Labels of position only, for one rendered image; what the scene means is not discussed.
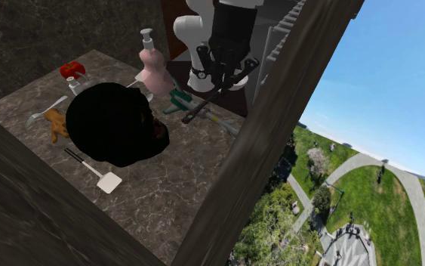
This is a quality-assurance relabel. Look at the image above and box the green and white toy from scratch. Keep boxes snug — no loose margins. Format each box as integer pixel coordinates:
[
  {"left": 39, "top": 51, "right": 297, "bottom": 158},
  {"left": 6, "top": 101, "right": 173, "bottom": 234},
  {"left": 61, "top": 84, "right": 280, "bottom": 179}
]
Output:
[{"left": 162, "top": 78, "right": 200, "bottom": 116}]

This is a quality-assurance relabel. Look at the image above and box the black long-handled utensil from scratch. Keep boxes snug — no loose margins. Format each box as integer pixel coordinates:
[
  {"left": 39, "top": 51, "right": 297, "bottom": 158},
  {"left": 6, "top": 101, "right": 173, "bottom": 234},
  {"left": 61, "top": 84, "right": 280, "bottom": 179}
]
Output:
[{"left": 180, "top": 88, "right": 229, "bottom": 125}]

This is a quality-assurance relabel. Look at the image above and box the large black rounded object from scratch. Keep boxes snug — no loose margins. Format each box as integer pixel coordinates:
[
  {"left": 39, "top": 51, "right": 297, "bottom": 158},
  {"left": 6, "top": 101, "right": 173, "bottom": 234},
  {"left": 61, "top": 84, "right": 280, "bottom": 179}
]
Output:
[{"left": 65, "top": 82, "right": 171, "bottom": 169}]

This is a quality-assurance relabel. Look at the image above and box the clear bottle with white cap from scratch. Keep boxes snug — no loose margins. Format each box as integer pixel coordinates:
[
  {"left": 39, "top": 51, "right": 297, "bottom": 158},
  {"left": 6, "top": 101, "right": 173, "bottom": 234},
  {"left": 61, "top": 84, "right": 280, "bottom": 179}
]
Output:
[{"left": 66, "top": 73, "right": 96, "bottom": 97}]

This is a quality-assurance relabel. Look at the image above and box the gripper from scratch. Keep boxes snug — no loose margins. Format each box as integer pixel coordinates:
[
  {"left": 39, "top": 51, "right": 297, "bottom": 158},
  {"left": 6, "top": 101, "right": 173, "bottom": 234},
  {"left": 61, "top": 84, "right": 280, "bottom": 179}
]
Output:
[{"left": 196, "top": 3, "right": 260, "bottom": 94}]

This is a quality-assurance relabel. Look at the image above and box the silver fork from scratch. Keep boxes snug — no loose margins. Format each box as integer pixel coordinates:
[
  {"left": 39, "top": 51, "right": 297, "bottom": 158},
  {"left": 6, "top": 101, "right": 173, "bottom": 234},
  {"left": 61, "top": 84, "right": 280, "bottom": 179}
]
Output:
[{"left": 24, "top": 95, "right": 69, "bottom": 128}]

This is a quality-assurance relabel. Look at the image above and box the pink soap dispenser bottle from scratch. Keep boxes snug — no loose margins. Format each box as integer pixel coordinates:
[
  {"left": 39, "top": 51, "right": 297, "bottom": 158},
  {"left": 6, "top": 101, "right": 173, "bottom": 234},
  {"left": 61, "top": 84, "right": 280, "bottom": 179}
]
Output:
[{"left": 138, "top": 28, "right": 177, "bottom": 97}]

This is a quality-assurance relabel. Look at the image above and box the red tomato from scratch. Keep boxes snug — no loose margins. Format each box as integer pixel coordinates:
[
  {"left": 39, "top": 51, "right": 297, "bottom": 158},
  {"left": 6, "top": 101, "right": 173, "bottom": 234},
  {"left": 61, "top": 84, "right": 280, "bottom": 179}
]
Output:
[{"left": 59, "top": 60, "right": 87, "bottom": 80}]

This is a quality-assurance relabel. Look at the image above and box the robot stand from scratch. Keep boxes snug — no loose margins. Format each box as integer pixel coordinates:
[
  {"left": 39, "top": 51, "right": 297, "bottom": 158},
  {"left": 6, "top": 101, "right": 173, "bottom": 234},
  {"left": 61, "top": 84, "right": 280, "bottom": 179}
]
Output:
[{"left": 165, "top": 60, "right": 251, "bottom": 119}]

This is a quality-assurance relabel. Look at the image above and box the brown ginger root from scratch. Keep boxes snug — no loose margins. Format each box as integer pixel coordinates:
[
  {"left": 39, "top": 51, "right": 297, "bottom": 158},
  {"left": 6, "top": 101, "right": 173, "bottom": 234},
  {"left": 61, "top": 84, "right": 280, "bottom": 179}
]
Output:
[{"left": 43, "top": 107, "right": 71, "bottom": 144}]

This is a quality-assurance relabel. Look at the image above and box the grey slatted rack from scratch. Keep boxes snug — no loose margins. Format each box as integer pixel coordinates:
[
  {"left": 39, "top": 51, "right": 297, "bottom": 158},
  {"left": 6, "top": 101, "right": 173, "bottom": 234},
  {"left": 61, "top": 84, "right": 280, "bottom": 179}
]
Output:
[{"left": 252, "top": 0, "right": 307, "bottom": 101}]

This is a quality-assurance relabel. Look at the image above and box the white spatula with black handle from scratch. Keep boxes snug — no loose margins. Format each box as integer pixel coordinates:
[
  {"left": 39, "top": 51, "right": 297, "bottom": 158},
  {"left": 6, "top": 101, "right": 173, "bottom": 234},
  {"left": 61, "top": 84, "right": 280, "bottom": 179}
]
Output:
[{"left": 63, "top": 147, "right": 124, "bottom": 195}]

